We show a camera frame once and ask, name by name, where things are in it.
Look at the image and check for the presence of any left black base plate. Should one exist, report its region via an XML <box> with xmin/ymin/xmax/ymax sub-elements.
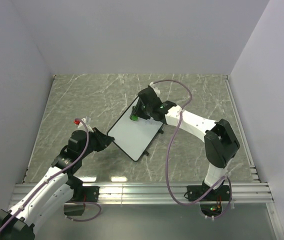
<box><xmin>71</xmin><ymin>186</ymin><xmax>100</xmax><ymax>203</ymax></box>

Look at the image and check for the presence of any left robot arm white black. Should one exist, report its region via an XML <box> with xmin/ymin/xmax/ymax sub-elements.
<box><xmin>0</xmin><ymin>128</ymin><xmax>114</xmax><ymax>240</ymax></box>

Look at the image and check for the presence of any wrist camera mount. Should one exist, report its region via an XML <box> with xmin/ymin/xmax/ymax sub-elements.
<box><xmin>148</xmin><ymin>81</ymin><xmax>161</xmax><ymax>97</ymax></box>
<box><xmin>73</xmin><ymin>116</ymin><xmax>93</xmax><ymax>132</ymax></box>

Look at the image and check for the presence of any aluminium front rail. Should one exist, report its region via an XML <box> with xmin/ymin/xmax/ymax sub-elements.
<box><xmin>9</xmin><ymin>182</ymin><xmax>274</xmax><ymax>208</ymax></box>

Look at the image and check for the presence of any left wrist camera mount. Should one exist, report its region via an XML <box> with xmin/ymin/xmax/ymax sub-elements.
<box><xmin>73</xmin><ymin>116</ymin><xmax>93</xmax><ymax>132</ymax></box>

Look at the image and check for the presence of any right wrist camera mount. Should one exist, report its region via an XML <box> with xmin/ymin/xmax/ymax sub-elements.
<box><xmin>148</xmin><ymin>81</ymin><xmax>161</xmax><ymax>97</ymax></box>

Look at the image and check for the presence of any aluminium right side rail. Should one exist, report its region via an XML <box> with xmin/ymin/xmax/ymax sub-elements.
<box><xmin>223</xmin><ymin>75</ymin><xmax>261</xmax><ymax>183</ymax></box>

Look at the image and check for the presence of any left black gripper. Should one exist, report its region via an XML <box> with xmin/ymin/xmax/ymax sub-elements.
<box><xmin>79</xmin><ymin>127</ymin><xmax>115</xmax><ymax>159</ymax></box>

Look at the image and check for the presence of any small black-framed whiteboard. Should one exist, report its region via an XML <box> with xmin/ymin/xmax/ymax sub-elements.
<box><xmin>107</xmin><ymin>97</ymin><xmax>163</xmax><ymax>162</ymax></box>

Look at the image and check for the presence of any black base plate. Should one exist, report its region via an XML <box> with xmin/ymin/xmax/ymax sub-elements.
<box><xmin>71</xmin><ymin>186</ymin><xmax>100</xmax><ymax>203</ymax></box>
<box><xmin>184</xmin><ymin>184</ymin><xmax>232</xmax><ymax>202</ymax></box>

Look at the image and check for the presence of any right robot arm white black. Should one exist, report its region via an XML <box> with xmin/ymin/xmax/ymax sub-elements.
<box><xmin>130</xmin><ymin>86</ymin><xmax>240</xmax><ymax>200</ymax></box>

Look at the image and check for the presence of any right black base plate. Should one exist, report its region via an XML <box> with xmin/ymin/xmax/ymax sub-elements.
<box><xmin>184</xmin><ymin>184</ymin><xmax>232</xmax><ymax>202</ymax></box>

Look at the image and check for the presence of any green whiteboard eraser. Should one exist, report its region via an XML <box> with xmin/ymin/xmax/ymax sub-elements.
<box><xmin>129</xmin><ymin>106</ymin><xmax>139</xmax><ymax>122</ymax></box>

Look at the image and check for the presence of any aluminium rail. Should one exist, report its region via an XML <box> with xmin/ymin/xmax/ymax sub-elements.
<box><xmin>9</xmin><ymin>182</ymin><xmax>274</xmax><ymax>208</ymax></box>
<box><xmin>223</xmin><ymin>75</ymin><xmax>261</xmax><ymax>183</ymax></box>

